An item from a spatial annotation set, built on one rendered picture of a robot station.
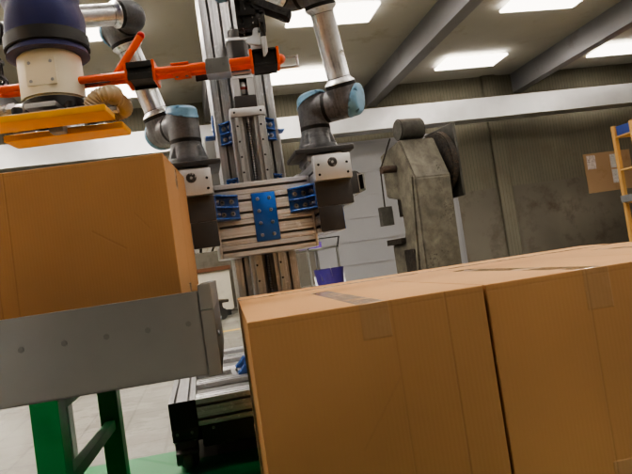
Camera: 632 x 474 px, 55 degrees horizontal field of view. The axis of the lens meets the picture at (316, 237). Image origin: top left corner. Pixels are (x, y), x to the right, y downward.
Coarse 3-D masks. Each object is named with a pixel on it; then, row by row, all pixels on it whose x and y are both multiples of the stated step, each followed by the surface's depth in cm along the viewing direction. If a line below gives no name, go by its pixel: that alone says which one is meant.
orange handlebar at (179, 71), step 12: (240, 60) 173; (120, 72) 170; (156, 72) 171; (168, 72) 172; (180, 72) 172; (192, 72) 176; (204, 72) 176; (108, 84) 174; (120, 84) 175; (0, 96) 171; (12, 96) 173
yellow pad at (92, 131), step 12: (36, 132) 176; (48, 132) 176; (72, 132) 176; (84, 132) 176; (96, 132) 178; (108, 132) 180; (120, 132) 182; (12, 144) 178; (24, 144) 180; (36, 144) 182; (48, 144) 184
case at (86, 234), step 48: (0, 192) 150; (48, 192) 151; (96, 192) 152; (144, 192) 152; (0, 240) 149; (48, 240) 150; (96, 240) 151; (144, 240) 152; (192, 240) 191; (0, 288) 148; (48, 288) 149; (96, 288) 150; (144, 288) 151; (192, 288) 174
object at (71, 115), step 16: (16, 112) 160; (32, 112) 158; (48, 112) 157; (64, 112) 157; (80, 112) 158; (96, 112) 158; (112, 112) 165; (0, 128) 160; (16, 128) 162; (32, 128) 164
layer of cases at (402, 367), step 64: (576, 256) 148; (256, 320) 97; (320, 320) 98; (384, 320) 99; (448, 320) 101; (512, 320) 102; (576, 320) 104; (256, 384) 96; (320, 384) 97; (384, 384) 99; (448, 384) 100; (512, 384) 102; (576, 384) 103; (320, 448) 96; (384, 448) 98; (448, 448) 99; (512, 448) 101; (576, 448) 103
